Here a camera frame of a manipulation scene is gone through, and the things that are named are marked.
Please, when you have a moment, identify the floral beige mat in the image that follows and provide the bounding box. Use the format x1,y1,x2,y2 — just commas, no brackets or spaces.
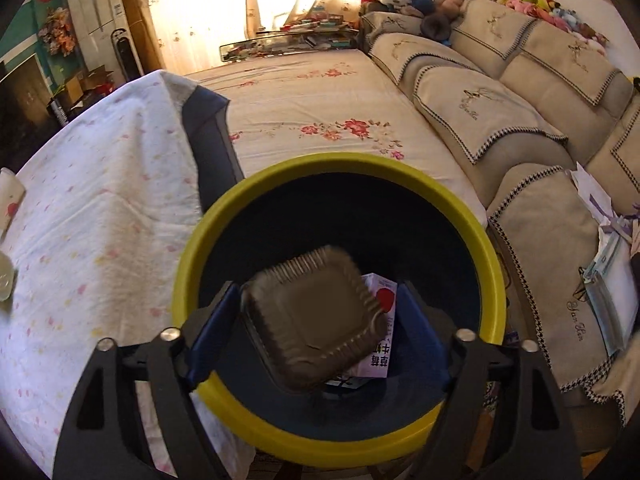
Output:
185,49,488,226

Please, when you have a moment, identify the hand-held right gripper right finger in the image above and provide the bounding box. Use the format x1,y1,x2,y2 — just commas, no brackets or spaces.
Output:
397,280,583,480

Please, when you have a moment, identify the row of plush toys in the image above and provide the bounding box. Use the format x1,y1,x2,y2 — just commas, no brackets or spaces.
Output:
440,0,611,57

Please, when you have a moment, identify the flat screen television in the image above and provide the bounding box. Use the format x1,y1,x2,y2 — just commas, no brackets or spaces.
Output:
0,55,57,136

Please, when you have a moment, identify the dark blue cloth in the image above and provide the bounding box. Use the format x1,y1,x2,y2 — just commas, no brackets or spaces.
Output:
181,85,246,213

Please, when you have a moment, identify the black tower fan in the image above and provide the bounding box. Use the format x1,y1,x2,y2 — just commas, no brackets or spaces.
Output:
111,28,146,82

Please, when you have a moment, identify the dark round cushion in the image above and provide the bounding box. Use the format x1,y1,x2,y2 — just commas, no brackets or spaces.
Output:
421,12,452,41

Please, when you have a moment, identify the dark printed packet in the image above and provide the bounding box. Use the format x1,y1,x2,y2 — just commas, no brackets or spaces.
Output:
322,372,371,392

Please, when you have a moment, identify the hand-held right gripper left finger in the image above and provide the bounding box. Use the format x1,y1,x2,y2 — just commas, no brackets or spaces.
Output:
52,280,241,480

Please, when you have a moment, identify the artificial flower bouquet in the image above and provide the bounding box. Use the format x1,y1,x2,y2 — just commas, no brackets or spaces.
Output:
39,7,77,57

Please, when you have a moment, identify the white paper cup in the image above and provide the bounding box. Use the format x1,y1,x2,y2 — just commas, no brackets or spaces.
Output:
0,167,27,241

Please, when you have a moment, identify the brown fluted plastic tray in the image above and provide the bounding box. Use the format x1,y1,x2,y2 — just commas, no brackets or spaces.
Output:
241,245,388,393

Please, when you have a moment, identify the white refrigerator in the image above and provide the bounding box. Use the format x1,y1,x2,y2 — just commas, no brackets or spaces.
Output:
66,0,129,81

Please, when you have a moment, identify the white dotted tablecloth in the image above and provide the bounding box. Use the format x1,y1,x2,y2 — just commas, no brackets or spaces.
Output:
0,69,257,480

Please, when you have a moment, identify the beige sofa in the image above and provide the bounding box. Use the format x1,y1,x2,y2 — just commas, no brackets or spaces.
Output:
360,0,640,428

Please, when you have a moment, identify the pink white milk carton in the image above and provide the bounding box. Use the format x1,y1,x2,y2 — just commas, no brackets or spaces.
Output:
347,273,399,381

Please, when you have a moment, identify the yellow rimmed black bin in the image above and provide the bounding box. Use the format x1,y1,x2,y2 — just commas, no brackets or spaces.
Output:
171,152,507,471

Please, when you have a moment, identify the open cardboard boxes pile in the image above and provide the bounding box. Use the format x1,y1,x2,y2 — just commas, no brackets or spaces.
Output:
49,65,117,117

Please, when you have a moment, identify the pile of papers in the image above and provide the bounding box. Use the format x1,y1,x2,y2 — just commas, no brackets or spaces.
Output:
570,161,640,357

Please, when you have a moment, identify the glass coffee table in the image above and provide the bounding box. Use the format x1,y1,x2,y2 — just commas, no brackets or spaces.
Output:
219,14,362,64

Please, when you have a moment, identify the sheer cream curtain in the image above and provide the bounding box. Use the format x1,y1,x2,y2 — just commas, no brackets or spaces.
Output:
145,0,416,68

